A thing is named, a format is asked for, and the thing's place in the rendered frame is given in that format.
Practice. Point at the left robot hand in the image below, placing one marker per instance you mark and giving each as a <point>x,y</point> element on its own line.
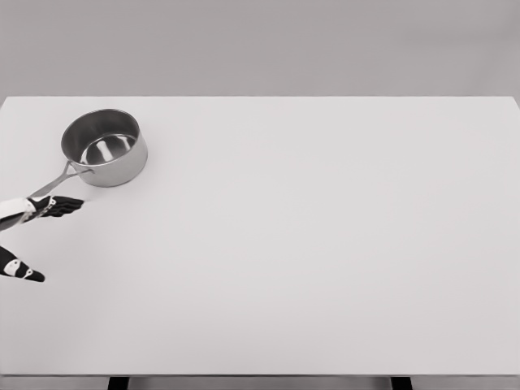
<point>57,205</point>

